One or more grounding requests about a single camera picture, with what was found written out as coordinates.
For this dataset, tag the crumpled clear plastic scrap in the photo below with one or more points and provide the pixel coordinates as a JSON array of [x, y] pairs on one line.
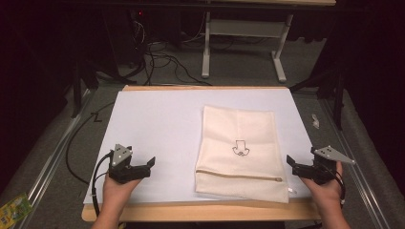
[[315, 121]]

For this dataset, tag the green yellow packet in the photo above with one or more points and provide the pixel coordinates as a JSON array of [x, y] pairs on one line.
[[12, 211]]

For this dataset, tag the silver floor rail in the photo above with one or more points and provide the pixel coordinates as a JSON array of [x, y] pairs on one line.
[[54, 156], [353, 165]]

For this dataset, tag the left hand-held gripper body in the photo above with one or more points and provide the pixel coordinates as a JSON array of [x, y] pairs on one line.
[[122, 168]]

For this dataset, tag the wooden table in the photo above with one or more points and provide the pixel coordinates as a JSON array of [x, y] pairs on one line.
[[197, 211]]

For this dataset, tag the person's right hand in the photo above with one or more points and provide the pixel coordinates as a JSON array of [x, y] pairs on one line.
[[326, 189]]

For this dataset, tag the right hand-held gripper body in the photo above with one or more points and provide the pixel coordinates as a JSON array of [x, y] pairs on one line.
[[321, 167]]

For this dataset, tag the white metal desk frame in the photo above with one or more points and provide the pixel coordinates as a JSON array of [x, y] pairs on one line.
[[243, 41]]

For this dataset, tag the white table mat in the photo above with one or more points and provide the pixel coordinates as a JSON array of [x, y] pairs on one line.
[[159, 133]]

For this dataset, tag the person's left hand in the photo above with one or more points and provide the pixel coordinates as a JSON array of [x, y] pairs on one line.
[[119, 191]]

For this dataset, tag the cream zippered cloth bag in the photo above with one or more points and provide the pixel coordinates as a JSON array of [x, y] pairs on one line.
[[242, 156]]

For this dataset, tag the black metal stand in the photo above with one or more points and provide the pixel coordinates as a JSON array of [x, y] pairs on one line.
[[81, 82], [334, 89]]

